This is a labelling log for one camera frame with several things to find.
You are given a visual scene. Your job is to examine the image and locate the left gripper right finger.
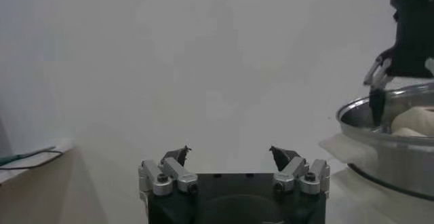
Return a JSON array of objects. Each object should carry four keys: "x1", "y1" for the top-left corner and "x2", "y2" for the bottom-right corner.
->
[{"x1": 269, "y1": 145, "x2": 332, "y2": 196}]

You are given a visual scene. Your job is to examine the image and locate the thin black looped cable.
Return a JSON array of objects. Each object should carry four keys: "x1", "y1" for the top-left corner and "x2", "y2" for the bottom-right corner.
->
[{"x1": 0, "y1": 149, "x2": 64, "y2": 172}]

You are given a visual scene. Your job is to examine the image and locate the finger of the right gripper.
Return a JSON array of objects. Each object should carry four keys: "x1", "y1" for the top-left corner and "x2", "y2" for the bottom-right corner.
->
[{"x1": 363, "y1": 56, "x2": 394, "y2": 128}]

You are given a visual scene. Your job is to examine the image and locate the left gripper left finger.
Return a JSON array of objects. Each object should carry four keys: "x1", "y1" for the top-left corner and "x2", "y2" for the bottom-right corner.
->
[{"x1": 138, "y1": 145, "x2": 199, "y2": 198}]

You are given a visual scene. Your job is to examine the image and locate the white electric cooker base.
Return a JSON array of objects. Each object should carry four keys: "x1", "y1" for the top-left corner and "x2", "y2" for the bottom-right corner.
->
[{"x1": 327, "y1": 167, "x2": 434, "y2": 224}]

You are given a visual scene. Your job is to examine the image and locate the white steamed baozi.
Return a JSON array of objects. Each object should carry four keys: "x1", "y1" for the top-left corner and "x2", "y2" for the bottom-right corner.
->
[
  {"x1": 391, "y1": 127, "x2": 428, "y2": 138},
  {"x1": 389, "y1": 106, "x2": 434, "y2": 137}
]

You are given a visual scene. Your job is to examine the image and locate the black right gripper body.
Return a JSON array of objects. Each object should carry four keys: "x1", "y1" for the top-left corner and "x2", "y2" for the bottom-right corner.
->
[{"x1": 375, "y1": 0, "x2": 434, "y2": 79}]

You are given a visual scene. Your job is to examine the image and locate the steel steamer pot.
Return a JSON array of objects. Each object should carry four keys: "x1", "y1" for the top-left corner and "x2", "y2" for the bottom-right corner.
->
[{"x1": 318, "y1": 82, "x2": 434, "y2": 202}]

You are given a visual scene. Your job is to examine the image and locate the white side table with cable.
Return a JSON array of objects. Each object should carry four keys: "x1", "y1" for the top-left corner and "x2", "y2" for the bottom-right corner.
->
[{"x1": 0, "y1": 138, "x2": 75, "y2": 185}]

